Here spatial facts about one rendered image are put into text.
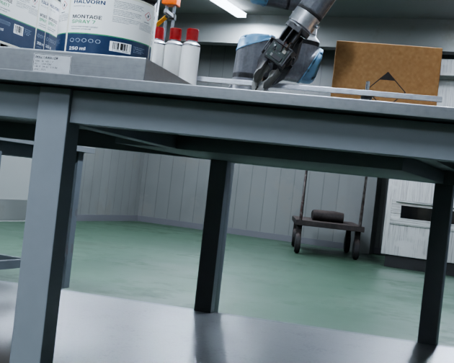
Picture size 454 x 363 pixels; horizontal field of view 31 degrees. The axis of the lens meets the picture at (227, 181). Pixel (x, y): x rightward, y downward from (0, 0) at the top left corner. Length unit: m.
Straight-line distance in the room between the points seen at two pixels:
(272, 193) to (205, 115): 9.39
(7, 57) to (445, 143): 0.81
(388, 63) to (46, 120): 1.19
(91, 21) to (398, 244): 7.04
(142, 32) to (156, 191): 9.80
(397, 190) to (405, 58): 6.16
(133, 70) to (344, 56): 1.03
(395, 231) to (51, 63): 7.16
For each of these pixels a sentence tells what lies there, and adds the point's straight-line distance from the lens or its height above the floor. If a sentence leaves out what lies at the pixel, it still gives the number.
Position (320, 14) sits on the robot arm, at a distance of 2.19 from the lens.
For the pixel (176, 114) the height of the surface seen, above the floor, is 0.78.
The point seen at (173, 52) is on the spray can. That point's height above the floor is 1.01.
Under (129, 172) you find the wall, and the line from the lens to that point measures 11.26.
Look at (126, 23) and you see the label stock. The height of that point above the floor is 0.97.
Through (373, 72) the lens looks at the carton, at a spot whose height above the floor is 1.04.
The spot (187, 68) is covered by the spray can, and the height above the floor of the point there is 0.97.
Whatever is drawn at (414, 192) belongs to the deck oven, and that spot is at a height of 0.79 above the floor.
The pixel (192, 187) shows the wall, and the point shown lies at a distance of 11.22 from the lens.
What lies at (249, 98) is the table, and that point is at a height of 0.82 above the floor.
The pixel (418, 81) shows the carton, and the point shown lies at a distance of 2.37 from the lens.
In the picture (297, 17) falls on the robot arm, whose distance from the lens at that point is 2.18.
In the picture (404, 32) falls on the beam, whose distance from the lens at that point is 9.95.
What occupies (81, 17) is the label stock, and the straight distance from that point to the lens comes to 1.69.
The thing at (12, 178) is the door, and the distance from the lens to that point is 9.04.
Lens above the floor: 0.67
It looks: level
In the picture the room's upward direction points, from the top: 6 degrees clockwise
